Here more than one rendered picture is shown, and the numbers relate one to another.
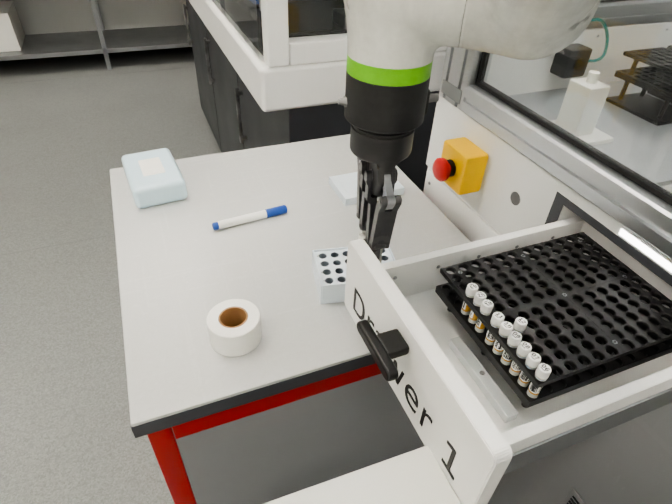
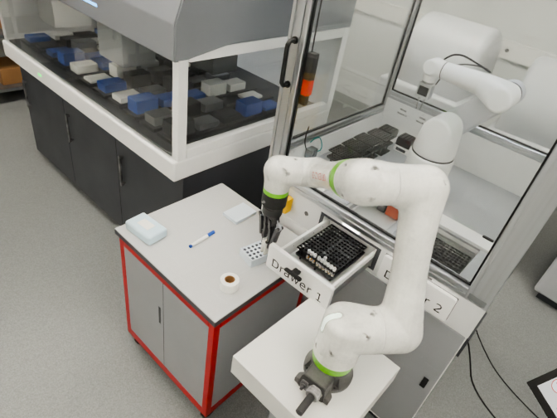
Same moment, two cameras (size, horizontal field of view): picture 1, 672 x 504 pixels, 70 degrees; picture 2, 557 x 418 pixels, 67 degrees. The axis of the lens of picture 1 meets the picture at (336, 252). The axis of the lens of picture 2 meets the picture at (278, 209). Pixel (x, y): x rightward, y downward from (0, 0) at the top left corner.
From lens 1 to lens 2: 1.04 m
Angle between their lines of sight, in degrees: 24
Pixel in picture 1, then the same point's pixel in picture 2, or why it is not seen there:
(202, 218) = (181, 244)
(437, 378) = (312, 276)
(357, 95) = (270, 201)
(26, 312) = not seen: outside the picture
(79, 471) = (95, 400)
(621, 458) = (355, 293)
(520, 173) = (307, 205)
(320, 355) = (260, 284)
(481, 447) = (327, 289)
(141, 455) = (127, 381)
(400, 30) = (284, 186)
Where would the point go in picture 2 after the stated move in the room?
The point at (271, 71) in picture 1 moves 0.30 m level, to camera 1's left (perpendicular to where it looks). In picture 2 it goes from (178, 163) to (108, 169)
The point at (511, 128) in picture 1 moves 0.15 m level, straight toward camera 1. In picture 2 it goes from (301, 189) to (305, 211)
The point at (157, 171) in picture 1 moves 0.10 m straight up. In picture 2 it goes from (151, 226) to (150, 206)
